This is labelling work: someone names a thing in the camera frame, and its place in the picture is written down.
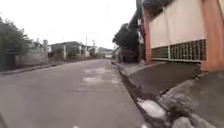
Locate sloped concrete driveway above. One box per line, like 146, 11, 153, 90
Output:
116, 60, 224, 128

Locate low buildings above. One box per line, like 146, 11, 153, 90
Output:
48, 40, 114, 62

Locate pale rubble stones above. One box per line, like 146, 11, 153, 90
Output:
136, 93, 198, 128

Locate green bush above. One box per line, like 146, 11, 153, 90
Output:
0, 15, 33, 71

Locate roadside gutter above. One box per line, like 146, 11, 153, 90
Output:
111, 60, 174, 128

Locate cream wall with orange pillars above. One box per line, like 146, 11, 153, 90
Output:
141, 0, 224, 73

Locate grey concrete road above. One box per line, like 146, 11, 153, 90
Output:
0, 58, 151, 128

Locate dark green tree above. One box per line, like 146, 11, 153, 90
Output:
112, 22, 140, 64

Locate raised concrete kerb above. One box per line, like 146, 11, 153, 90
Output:
0, 62, 58, 76

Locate pole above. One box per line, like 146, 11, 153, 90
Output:
84, 35, 89, 60

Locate grey concrete wall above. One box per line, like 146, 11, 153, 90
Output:
13, 38, 50, 67

